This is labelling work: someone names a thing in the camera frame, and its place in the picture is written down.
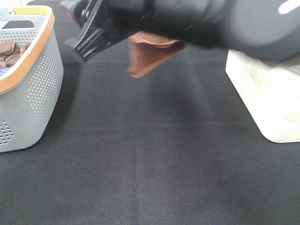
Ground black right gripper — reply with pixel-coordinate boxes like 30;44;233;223
60;0;147;62

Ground brown towel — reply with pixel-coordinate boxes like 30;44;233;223
63;4;187;78

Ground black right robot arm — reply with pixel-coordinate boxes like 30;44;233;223
60;0;300;65

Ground brown towels in basket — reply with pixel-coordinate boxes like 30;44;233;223
0;41;30;68

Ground grey perforated laundry basket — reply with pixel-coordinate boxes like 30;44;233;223
0;6;64;152

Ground blue cloth in basket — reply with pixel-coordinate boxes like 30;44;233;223
0;67;11;76

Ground black table cloth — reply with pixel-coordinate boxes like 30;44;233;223
0;0;300;225

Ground white storage bin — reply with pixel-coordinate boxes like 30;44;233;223
225;50;300;143

